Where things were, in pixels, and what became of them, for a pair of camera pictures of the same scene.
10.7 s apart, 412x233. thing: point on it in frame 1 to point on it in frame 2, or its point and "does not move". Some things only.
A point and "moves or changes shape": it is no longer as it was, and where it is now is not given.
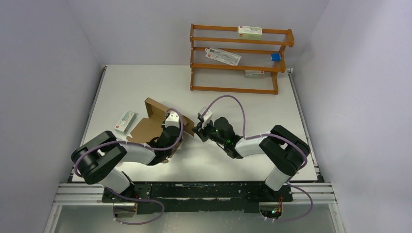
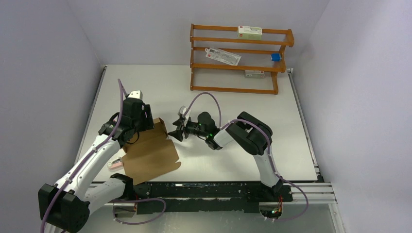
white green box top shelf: x=249 y=32 does not move
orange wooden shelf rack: x=237 y=59 does not move
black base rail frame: x=197 y=197 does not move
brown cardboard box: x=147 y=129 moves or changes shape
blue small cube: x=276 y=57 does not move
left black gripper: x=179 y=137 to x=147 y=123
